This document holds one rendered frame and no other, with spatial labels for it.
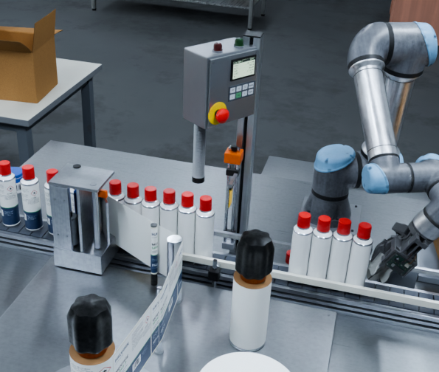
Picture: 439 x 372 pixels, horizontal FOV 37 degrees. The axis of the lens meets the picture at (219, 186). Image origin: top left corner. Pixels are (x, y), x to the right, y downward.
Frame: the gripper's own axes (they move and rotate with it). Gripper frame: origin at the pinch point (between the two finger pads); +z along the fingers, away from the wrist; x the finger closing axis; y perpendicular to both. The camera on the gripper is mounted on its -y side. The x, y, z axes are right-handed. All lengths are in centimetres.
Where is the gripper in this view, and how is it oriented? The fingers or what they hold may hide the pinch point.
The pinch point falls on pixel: (371, 274)
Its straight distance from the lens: 181.1
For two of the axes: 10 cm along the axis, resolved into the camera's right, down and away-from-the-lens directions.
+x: 8.2, 5.7, 0.7
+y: -2.5, 4.6, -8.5
